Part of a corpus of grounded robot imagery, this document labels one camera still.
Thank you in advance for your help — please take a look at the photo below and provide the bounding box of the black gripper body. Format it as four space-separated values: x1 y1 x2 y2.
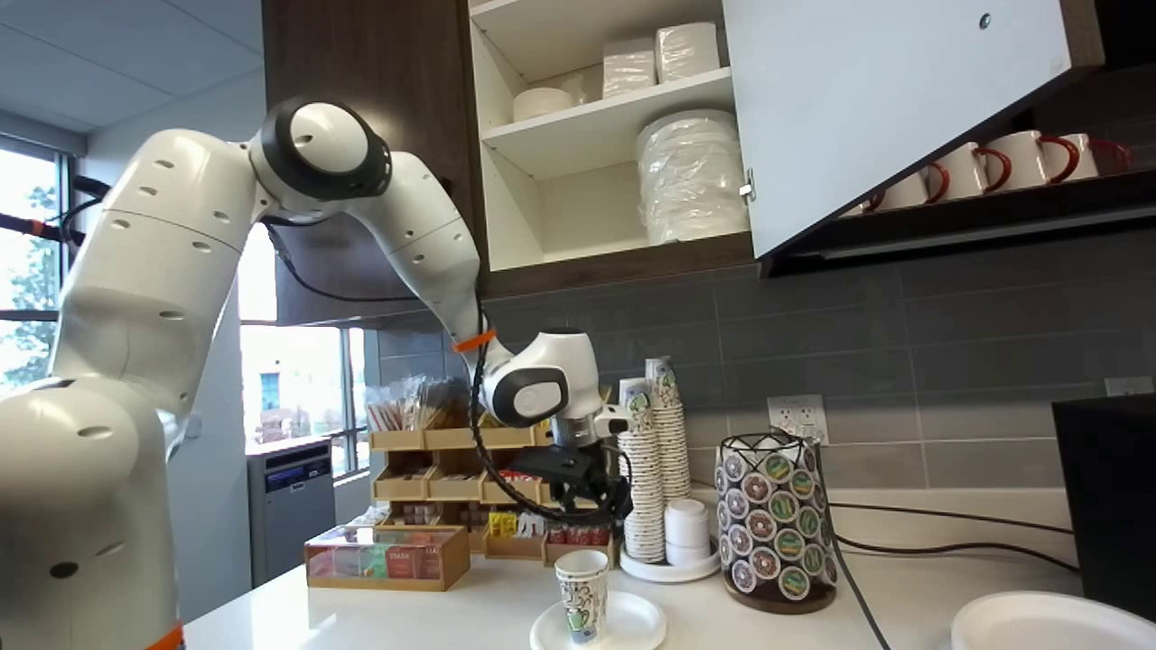
528 438 631 514

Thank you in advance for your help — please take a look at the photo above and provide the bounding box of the wooden snack organizer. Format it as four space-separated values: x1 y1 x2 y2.
365 380 623 573

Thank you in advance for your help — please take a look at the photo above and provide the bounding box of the white napkin pack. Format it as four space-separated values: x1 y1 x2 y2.
601 31 662 101
654 19 725 88

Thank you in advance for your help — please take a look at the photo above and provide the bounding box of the black coffee machine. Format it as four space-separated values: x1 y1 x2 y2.
1053 391 1156 626

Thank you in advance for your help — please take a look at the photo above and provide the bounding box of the wooden tea bag box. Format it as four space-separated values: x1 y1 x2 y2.
301 520 475 595

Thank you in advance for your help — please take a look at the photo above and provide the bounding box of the orange cable strap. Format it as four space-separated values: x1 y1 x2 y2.
453 329 503 362

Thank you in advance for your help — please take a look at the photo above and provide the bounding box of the white round cup tray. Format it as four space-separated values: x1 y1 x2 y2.
618 544 722 589

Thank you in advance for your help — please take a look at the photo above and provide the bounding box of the black power cable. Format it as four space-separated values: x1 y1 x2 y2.
828 533 1084 650
828 497 1076 537

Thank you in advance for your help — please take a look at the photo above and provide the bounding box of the white cabinet door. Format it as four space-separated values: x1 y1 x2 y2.
719 0 1076 265

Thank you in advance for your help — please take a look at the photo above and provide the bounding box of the dark brown wood cabinet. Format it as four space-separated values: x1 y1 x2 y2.
261 0 485 332

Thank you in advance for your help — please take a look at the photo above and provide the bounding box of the white cup lid stack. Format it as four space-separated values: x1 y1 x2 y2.
662 494 714 569

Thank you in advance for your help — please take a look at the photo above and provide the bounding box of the dark open shelf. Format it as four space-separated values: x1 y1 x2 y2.
759 0 1156 282

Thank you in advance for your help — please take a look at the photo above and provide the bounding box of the white open cabinet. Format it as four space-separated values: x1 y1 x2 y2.
466 0 755 293

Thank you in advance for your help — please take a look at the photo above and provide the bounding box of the tall patterned cup stack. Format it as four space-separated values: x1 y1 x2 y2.
640 353 694 507
616 371 670 566

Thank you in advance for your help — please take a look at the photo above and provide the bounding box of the white bowl stack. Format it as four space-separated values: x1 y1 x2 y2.
511 78 593 125

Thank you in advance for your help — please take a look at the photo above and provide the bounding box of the wrapped white plate stack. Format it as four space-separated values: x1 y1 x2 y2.
631 105 752 247

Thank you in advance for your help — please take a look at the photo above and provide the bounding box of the white wall outlet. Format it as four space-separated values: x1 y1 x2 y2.
765 391 835 449

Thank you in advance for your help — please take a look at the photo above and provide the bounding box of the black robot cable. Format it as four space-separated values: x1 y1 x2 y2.
464 315 631 532

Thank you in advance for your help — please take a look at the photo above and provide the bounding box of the white paper plate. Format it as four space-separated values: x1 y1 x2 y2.
528 589 672 650

